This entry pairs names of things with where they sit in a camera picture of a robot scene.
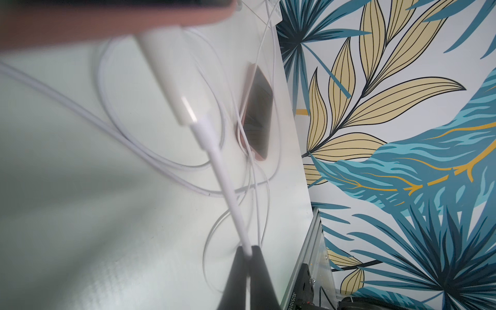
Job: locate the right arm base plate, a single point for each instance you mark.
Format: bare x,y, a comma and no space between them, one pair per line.
304,291

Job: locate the aluminium front rail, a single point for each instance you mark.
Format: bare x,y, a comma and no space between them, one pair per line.
314,253

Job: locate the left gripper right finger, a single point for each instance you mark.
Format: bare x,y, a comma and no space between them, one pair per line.
262,293

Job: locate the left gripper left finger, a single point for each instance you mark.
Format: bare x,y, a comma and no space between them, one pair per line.
234,294

